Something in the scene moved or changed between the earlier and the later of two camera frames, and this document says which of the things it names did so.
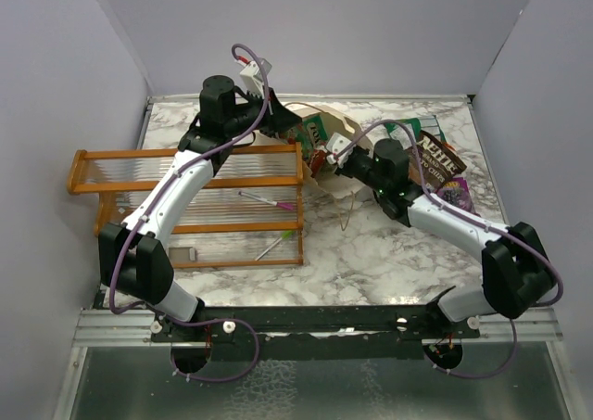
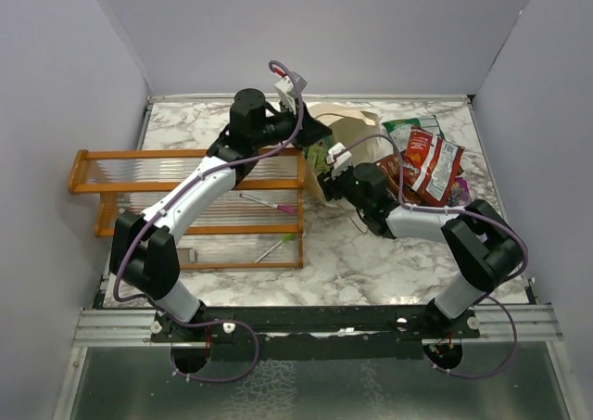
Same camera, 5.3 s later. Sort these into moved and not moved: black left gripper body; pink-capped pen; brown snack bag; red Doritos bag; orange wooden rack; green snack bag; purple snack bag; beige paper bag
Moved: red Doritos bag; brown snack bag; black left gripper body; beige paper bag
Not moved: orange wooden rack; green snack bag; purple snack bag; pink-capped pen
